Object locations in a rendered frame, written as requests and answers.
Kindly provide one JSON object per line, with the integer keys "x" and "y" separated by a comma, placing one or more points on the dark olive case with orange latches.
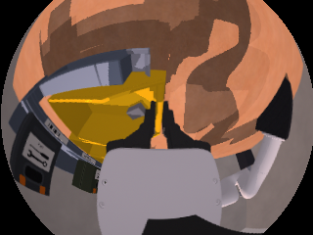
{"x": 86, "y": 177}

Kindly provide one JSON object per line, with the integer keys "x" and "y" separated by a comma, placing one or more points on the yellow bin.
{"x": 91, "y": 149}
{"x": 98, "y": 159}
{"x": 103, "y": 118}

